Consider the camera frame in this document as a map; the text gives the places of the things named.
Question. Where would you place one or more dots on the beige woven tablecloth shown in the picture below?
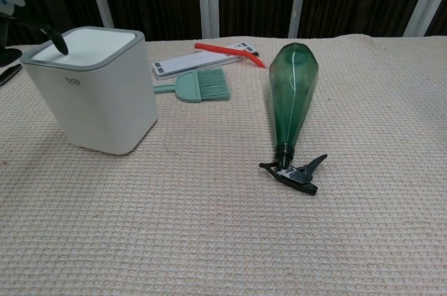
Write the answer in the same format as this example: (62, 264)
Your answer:
(209, 222)

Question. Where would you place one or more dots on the short white strip grey squares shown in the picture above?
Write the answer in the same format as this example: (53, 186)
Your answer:
(249, 48)

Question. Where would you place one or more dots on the green hand brush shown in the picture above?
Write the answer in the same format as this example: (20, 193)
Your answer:
(206, 84)

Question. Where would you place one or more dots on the long white strip grey squares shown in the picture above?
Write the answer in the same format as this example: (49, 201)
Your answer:
(188, 63)

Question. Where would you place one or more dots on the white plastic container lid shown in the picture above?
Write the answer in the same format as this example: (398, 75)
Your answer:
(97, 48)

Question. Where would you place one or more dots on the green spray bottle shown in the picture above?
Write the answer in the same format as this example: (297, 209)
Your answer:
(293, 90)

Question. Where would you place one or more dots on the red plastic stick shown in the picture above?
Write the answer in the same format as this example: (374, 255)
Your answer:
(216, 49)

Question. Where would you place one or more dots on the white mini trash bin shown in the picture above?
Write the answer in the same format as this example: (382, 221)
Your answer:
(97, 107)

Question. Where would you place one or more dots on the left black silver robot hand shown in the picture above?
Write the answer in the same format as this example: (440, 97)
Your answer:
(57, 39)

